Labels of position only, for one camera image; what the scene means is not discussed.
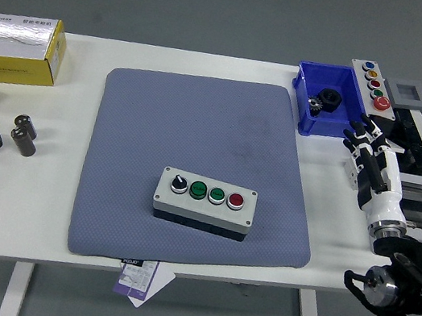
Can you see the white wall switch plate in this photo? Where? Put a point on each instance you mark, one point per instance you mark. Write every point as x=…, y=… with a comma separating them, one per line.
x=397, y=149

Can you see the white card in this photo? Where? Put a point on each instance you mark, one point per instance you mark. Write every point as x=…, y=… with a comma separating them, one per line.
x=162, y=280

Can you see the metal bevel gear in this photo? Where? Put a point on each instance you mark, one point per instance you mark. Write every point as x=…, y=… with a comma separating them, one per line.
x=315, y=107

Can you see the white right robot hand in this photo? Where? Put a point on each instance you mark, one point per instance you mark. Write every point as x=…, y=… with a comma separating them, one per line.
x=387, y=201

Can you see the purple and white mat label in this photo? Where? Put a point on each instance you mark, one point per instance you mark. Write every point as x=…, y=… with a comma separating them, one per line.
x=132, y=279

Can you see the white circuit breaker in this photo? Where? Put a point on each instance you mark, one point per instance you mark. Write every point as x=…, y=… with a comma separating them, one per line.
x=351, y=172

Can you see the black cylindrical capacitor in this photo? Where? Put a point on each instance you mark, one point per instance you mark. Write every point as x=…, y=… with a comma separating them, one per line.
x=25, y=122
x=24, y=143

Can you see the white five-button control box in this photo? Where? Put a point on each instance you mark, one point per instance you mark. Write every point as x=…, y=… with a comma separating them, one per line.
x=375, y=86

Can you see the grey four-button control box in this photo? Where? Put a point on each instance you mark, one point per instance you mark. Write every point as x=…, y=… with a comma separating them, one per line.
x=186, y=207

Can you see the grey square frame box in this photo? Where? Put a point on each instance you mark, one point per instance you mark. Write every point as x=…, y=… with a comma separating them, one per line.
x=417, y=102

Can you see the blue-grey table mat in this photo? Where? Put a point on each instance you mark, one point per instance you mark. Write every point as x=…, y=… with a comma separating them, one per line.
x=159, y=124

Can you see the yellow cardboard box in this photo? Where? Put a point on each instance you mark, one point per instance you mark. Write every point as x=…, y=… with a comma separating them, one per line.
x=6, y=66

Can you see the blue plastic bin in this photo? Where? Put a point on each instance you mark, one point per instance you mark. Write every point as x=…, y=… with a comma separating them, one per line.
x=323, y=124

